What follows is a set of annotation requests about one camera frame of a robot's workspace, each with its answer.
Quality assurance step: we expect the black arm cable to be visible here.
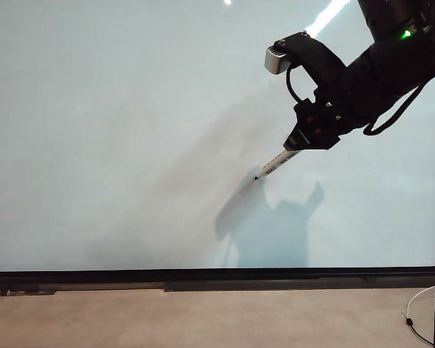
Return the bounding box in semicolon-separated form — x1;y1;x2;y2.
362;76;427;136

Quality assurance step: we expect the black stand foot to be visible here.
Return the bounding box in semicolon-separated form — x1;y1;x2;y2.
0;283;62;297

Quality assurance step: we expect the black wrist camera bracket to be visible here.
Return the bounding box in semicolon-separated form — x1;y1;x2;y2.
274;31;349;108

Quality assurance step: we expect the white glass whiteboard black frame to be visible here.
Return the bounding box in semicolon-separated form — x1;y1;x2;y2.
0;0;435;291

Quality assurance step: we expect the black camera cable loop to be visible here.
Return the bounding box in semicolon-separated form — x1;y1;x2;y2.
286;65;318;106

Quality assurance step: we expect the black cable with inline connector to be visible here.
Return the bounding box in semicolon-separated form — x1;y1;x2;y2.
404;315;435;346

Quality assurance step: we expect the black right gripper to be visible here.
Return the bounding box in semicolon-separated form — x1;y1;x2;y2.
283;98;364;152

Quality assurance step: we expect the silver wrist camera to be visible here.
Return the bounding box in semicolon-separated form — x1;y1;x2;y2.
265;41;292;75

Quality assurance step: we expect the white floor cable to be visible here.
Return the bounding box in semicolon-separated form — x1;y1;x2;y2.
406;285;435;320

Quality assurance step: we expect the white marker pen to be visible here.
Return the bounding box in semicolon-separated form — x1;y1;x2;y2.
252;146;300;181

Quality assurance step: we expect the black table edge rail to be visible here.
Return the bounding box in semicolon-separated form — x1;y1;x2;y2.
163;277;368;294

